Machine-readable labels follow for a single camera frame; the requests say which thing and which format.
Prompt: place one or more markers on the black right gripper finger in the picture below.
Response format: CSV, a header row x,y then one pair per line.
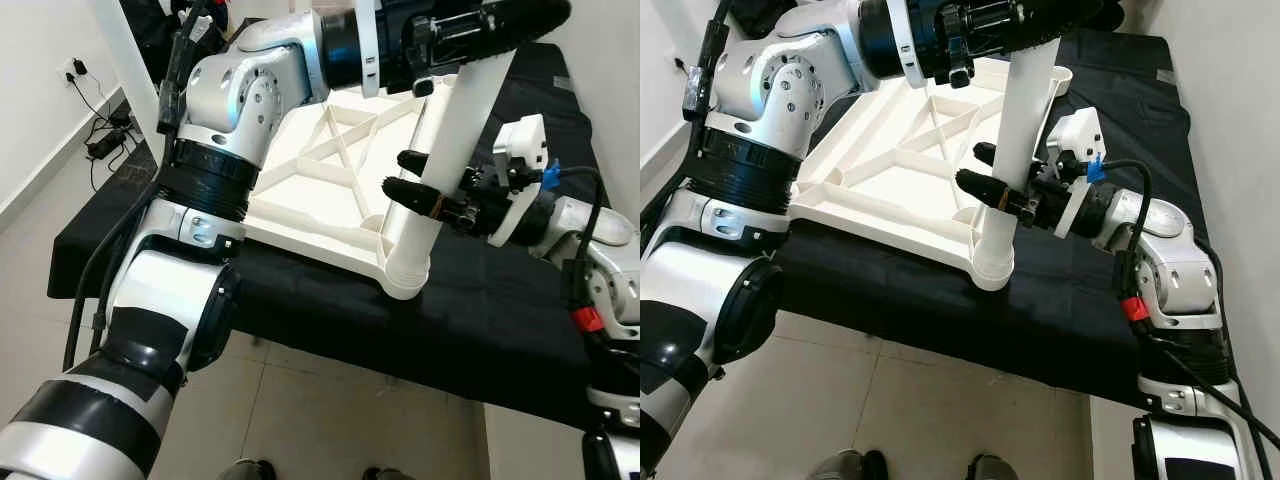
x,y
987,153
415,197
988,192
413,162

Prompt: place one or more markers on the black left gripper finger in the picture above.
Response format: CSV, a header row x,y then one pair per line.
x,y
1060,22
520,22

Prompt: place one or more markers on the white plastic table top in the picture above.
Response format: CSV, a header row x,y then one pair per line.
x,y
890,170
320,190

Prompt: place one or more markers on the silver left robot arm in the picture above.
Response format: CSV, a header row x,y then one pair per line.
x,y
720,270
200,250

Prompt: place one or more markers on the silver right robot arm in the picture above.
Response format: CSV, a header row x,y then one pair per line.
x,y
605,250
1180,260

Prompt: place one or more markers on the tan rubber band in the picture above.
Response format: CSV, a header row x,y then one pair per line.
x,y
1003,200
438,206

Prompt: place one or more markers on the clear tape small patch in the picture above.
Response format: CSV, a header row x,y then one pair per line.
x,y
565,85
1165,75

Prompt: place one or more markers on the black table cloth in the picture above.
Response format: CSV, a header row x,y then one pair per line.
x,y
900,310
450,340

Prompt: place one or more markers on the black power strip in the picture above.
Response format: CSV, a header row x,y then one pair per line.
x,y
108,146

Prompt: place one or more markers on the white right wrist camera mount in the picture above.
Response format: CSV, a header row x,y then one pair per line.
x,y
1080,130
525,140

